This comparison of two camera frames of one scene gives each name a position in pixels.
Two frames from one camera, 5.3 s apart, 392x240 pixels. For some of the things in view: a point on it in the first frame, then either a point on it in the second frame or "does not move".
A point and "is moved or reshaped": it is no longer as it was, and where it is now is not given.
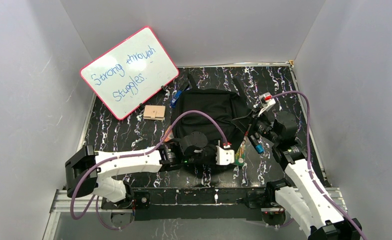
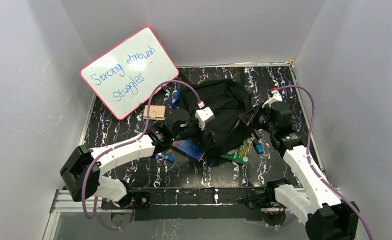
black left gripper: (212, 151) → (197, 133)
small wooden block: (154, 112) does not move
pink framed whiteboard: (130, 72) does not move
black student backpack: (229, 108) is moved or reshaped
